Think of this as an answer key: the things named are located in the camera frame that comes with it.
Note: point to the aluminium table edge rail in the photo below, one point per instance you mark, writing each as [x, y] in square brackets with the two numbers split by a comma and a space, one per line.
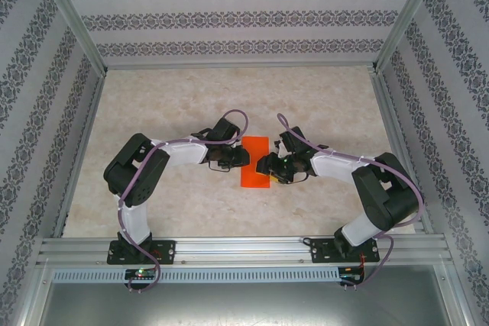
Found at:
[82, 150]
[395, 127]

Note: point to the circuit board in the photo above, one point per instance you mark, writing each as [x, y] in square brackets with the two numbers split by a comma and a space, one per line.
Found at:
[349, 274]
[141, 273]

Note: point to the left circuit board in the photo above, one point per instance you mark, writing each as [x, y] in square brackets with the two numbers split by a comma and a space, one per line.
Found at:
[141, 273]

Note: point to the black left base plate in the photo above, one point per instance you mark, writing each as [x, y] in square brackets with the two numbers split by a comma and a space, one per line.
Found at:
[168, 251]

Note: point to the aluminium frame beam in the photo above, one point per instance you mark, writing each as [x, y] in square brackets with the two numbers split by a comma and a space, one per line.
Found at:
[240, 66]

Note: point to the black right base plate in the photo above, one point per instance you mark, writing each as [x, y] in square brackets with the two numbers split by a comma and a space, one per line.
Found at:
[319, 251]

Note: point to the aluminium frame post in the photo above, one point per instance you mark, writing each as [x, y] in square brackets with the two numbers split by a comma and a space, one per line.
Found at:
[410, 13]
[32, 295]
[68, 13]
[460, 295]

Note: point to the aluminium mounting rail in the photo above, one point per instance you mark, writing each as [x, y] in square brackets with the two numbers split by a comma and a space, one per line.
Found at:
[244, 249]

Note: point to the right circuit board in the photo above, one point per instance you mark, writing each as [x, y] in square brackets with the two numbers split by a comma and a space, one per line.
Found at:
[349, 274]

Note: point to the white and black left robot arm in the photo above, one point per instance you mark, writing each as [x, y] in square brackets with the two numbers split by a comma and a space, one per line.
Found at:
[114, 173]

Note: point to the grey metal tray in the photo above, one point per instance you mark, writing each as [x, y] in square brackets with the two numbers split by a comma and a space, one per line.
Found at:
[244, 307]

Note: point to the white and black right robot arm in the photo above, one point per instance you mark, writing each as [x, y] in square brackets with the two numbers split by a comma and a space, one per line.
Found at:
[389, 196]

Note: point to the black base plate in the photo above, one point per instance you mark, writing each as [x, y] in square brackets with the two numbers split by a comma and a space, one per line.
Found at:
[168, 251]
[319, 251]

